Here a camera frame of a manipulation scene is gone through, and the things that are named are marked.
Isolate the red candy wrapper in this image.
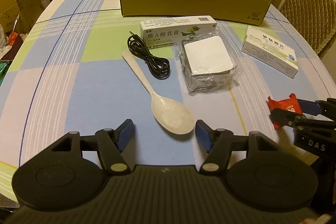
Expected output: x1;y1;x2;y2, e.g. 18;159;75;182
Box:
267;93;303;114

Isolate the white green tablet box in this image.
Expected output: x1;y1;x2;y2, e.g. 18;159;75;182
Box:
241;26;298;79

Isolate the white plastic spoon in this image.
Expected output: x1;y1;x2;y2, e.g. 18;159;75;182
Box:
122;51;195;135

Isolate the black cable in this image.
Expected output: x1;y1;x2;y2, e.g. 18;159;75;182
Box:
127;31;172;80

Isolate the quilted beige chair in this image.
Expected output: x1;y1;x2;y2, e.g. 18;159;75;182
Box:
280;0;335;58

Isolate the white block in plastic bag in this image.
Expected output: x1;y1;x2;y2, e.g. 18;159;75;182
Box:
178;32;242;93

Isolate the checkered tablecloth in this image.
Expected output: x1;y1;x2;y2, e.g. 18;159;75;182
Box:
1;0;335;198

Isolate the white ointment box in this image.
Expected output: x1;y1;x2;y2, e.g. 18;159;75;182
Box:
140;15;217;49

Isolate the brown cardboard boxes left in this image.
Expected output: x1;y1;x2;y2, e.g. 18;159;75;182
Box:
1;0;44;34

